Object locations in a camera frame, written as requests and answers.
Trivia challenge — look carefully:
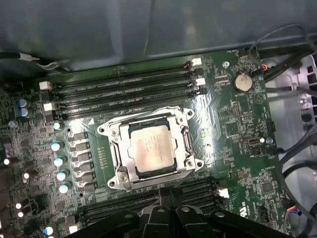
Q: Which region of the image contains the silver CPU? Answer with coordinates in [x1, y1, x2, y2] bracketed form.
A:
[127, 118, 183, 175]

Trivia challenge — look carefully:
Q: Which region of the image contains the CPU socket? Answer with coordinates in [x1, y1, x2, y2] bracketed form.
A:
[97, 105, 204, 191]

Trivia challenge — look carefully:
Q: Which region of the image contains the black and grey PC case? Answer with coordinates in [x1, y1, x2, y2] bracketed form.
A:
[0, 0, 317, 238]

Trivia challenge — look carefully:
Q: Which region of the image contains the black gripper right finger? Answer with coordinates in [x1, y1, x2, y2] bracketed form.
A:
[170, 187, 293, 238]

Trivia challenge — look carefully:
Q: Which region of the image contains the fan wire with white connector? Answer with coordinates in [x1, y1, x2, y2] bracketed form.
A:
[0, 51, 65, 74]

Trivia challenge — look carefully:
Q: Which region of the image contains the green motherboard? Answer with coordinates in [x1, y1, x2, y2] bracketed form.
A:
[0, 53, 290, 238]

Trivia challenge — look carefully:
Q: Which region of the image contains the thin grey wire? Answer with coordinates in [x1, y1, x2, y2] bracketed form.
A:
[247, 23, 317, 57]

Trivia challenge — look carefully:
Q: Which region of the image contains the thick black wire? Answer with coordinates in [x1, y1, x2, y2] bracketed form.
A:
[261, 48, 317, 82]

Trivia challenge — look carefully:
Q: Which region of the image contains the silver coin battery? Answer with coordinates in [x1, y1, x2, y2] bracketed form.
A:
[232, 71, 254, 92]

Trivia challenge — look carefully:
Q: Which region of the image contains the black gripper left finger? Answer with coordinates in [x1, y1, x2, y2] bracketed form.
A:
[71, 187, 175, 238]

